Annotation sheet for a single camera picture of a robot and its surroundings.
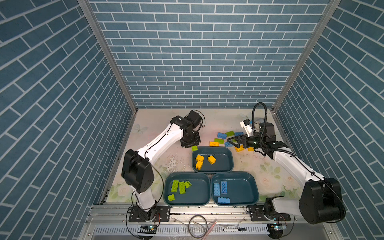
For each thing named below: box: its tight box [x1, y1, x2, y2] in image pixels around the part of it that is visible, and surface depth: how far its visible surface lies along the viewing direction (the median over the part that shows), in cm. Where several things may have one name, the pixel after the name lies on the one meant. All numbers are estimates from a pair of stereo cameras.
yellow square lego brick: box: [195, 160, 204, 170], surface depth 90 cm
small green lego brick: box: [184, 181, 192, 188], surface depth 82 cm
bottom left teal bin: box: [163, 171, 211, 207], surface depth 82 cm
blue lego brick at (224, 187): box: [221, 181, 228, 194], surface depth 83 cm
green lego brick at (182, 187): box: [179, 181, 186, 195], surface depth 83 cm
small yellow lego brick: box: [207, 155, 216, 165], surface depth 93 cm
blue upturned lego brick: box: [213, 183, 220, 196], surface depth 82 cm
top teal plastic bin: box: [192, 146, 234, 173], surface depth 93 cm
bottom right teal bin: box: [210, 171, 259, 206], surface depth 83 cm
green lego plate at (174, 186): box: [170, 179, 180, 193], surface depth 84 cm
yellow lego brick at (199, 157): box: [195, 154, 204, 162], surface depth 93 cm
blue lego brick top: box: [217, 197, 231, 204], surface depth 78 cm
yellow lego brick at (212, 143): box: [209, 141, 219, 147], surface depth 101 cm
